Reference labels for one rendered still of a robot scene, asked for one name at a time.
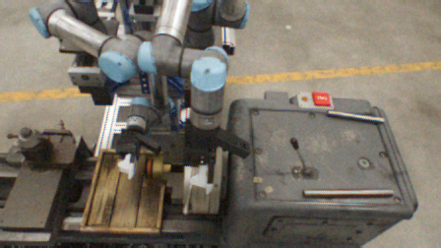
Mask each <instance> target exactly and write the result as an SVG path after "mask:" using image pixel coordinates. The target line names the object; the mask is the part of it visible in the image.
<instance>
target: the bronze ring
mask: <svg viewBox="0 0 441 248"><path fill-rule="evenodd" d="M163 172H170V173H172V163H166V162H164V156H163V157H155V159H153V158H152V157H150V158H147V159H146V167H145V175H146V178H153V180H161V181H162V173H163Z"/></svg>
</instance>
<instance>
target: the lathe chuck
mask: <svg viewBox="0 0 441 248"><path fill-rule="evenodd" d="M191 171H192V167H191V166H184V172H183V204H185V202H186V198H187V192H188V188H189V181H190V178H191ZM190 203H191V204H192V208H191V209H189V212H188V213H192V214H207V213H208V212H209V208H210V194H206V188H203V187H201V186H195V185H193V190H192V194H191V201H190Z"/></svg>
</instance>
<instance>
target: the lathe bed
mask: <svg viewBox="0 0 441 248"><path fill-rule="evenodd" d="M6 156H7V155H0V164H1V165H0V169H1V170H0V197H1V195H2V197H3V198H4V199H5V200H6V199H7V198H9V194H10V193H11V190H12V188H13V185H14V183H15V181H16V179H17V176H18V173H19V171H20V169H21V167H20V166H11V165H10V164H8V163H7V162H6V161H5V157H6ZM85 159H86V160H85ZM97 160H98V157H90V158H88V157H84V159H81V165H82V167H81V168H78V170H77V174H78V173H79V172H80V173H79V174H78V175H77V174H76V176H75V181H74V183H73V188H72V191H71V193H70V198H72V200H71V199H70V198H69V200H70V201H69V200H68V201H69V202H68V204H67V207H66V212H65V214H64V219H63V224H62V226H63V227H64V228H63V227H62V226H61V229H59V232H58V237H57V239H56V242H80V243H135V244H191V245H218V246H219V240H220V235H221V234H222V221H221V212H222V210H221V207H220V209H219V212H218V214H217V215H216V214H192V213H188V215H185V214H183V205H181V204H176V206H173V204H172V205H171V194H172V193H169V192H167V190H166V188H165V194H164V200H165V201H166V202H164V206H163V212H162V224H161V230H160V234H114V233H109V232H108V233H83V232H82V231H80V227H81V226H78V225H80V224H81V223H82V218H83V215H84V212H85V208H86V205H87V201H86V200H88V197H89V194H90V191H91V188H92V183H91V182H92V181H93V178H94V173H95V169H96V163H97ZM2 164H3V165H2ZM5 166H6V167H5ZM1 167H2V168H1ZM82 168H85V170H82ZM90 170H91V171H90ZM81 171H82V172H81ZM85 173H86V174H85ZM80 174H81V176H80ZM86 177H87V178H86ZM86 179H87V180H86ZM87 184H88V185H87ZM84 186H88V187H86V188H85V187H84ZM81 189H83V190H82V191H81ZM87 190H88V191H87ZM2 192H4V193H2ZM76 193H79V194H78V196H76ZM85 193H86V194H85ZM79 195H80V196H79ZM167 195H168V196H167ZM166 197H167V198H168V199H166ZM73 198H74V200H73ZM5 200H2V199H0V209H4V206H5V205H6V203H7V201H5ZM7 200H8V199H7ZM74 202H76V203H77V204H78V205H77V204H74ZM78 202H79V203H78ZM72 203H73V204H72ZM167 203H170V204H168V205H166V204H167ZM179 205H181V206H179ZM68 206H69V208H68ZM177 207H178V208H177ZM70 214H72V215H73V216H72V215H70ZM176 215H179V217H177V216H176ZM70 217H71V219H69V218H70ZM79 218H80V219H79ZM65 219H66V220H65ZM64 222H65V224H64ZM66 222H67V223H66ZM180 223H181V225H180ZM69 224H70V225H69ZM174 224H175V225H174ZM65 225H66V226H65ZM177 225H178V227H177ZM67 226H68V227H67ZM77 226H78V227H77ZM173 226H174V227H173ZM74 227H75V228H74ZM65 228H66V229H65ZM72 228H73V229H72ZM173 229H174V230H173Z"/></svg>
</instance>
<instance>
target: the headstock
mask: <svg viewBox="0 0 441 248"><path fill-rule="evenodd" d="M332 100H333V105H334V107H335V108H334V109H325V108H299V105H298V101H297V96H292V97H291V98H290V99H289V104H290V106H287V105H285V104H283V103H282V102H280V101H272V100H266V99H265V98H240V99H237V100H235V101H233V102H232V103H231V105H230V106H229V112H228V116H227V125H226V129H225V131H227V132H229V133H231V134H233V135H236V136H237V137H240V139H243V140H244V141H247V142H248V143H250V155H249V156H248V157H247V158H246V159H243V158H242V157H239V156H238V155H235V154H232V153H230V152H228V153H229V175H228V184H227V193H226V194H225V199H224V200H222V239H223V242H224V243H225V244H226V245H227V246H234V247H244V246H246V245H248V244H250V242H285V243H312V244H339V245H364V244H367V242H370V241H371V240H373V239H374V238H375V237H377V236H378V235H380V234H381V233H383V232H385V231H387V230H388V229H390V228H391V227H393V226H394V225H396V224H397V223H400V221H402V220H404V219H411V218H412V216H413V213H415V211H416V209H417V208H418V200H417V197H416V195H415V193H414V189H413V188H412V185H411V182H410V177H409V176H408V171H407V170H406V166H405V164H404V163H403V159H402V157H401V153H400V152H399V148H398V146H397V142H396V140H395V139H394V135H393V133H392V129H391V127H390V124H389V122H388V118H387V116H386V113H385V111H384V110H382V109H381V108H379V107H378V106H373V107H372V106H371V104H370V102H368V100H365V99H356V98H332ZM327 110H335V111H339V112H349V113H353V114H362V115H367V116H377V117H381V118H384V122H383V124H380V123H371V122H366V121H357V120H353V119H348V118H339V117H335V116H327V114H326V113H327ZM291 138H295V139H297V143H298V145H299V151H300V152H301V155H302V157H303V160H304V161H305V165H306V167H307V168H308V169H310V170H312V172H313V173H314V176H313V177H312V178H305V177H304V176H303V174H302V172H303V170H304V168H303V165H302V163H301V160H300V159H299V155H298V154H297V151H296V150H295V149H294V148H293V146H292V144H291V142H290V139H291ZM248 169H251V170H252V172H250V173H249V172H248ZM254 177H258V178H263V180H262V182H263V183H257V182H254V181H253V180H254ZM269 186H271V187H272V188H273V190H275V191H272V192H269V193H267V191H266V190H265V189H264V188H267V187H269ZM326 189H393V192H394V194H393V196H368V197H303V195H302V191H303V190H326Z"/></svg>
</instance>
